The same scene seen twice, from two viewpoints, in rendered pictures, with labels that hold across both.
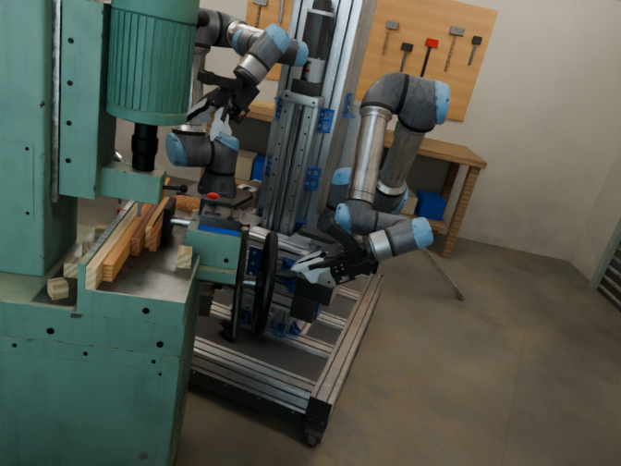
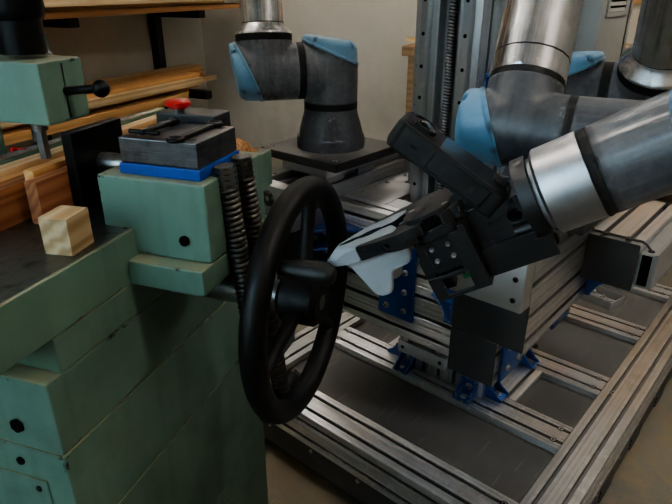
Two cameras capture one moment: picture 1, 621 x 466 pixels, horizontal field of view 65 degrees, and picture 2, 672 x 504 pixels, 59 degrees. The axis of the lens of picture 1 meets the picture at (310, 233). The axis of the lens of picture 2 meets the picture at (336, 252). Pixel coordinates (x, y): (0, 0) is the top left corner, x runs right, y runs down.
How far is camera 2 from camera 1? 0.74 m
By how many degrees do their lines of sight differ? 26
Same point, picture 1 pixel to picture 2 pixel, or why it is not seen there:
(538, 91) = not seen: outside the picture
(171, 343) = (36, 426)
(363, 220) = (529, 121)
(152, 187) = (28, 87)
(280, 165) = (431, 78)
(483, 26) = not seen: outside the picture
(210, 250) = (149, 218)
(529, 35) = not seen: outside the picture
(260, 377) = (407, 479)
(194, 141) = (266, 50)
